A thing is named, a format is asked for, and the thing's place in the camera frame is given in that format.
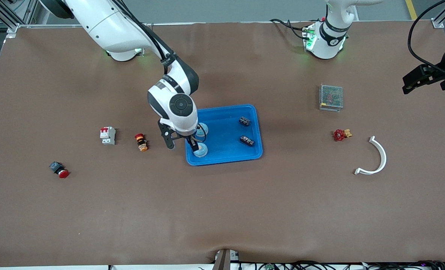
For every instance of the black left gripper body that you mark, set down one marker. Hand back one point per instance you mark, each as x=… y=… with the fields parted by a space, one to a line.
x=433 y=72

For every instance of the blue bell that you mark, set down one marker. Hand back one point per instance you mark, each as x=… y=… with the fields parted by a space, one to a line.
x=203 y=129
x=202 y=152

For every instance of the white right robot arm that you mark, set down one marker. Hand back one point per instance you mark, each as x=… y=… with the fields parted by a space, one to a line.
x=106 y=26

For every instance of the blue plastic tray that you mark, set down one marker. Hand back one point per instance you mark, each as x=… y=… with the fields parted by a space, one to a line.
x=226 y=150

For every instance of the brown table mat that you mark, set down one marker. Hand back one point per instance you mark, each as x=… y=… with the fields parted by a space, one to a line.
x=222 y=210

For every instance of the metal mesh power supply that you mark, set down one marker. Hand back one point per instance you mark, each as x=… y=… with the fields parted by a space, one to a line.
x=331 y=96

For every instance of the white red circuit breaker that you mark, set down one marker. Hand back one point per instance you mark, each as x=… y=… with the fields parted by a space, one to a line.
x=108 y=135

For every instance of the metal table clamp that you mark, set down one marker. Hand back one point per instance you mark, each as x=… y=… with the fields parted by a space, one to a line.
x=224 y=260

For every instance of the white curved plastic bracket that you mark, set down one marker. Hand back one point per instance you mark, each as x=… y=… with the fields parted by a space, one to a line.
x=383 y=155

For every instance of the red push button switch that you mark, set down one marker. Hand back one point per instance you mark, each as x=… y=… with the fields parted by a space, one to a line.
x=59 y=169

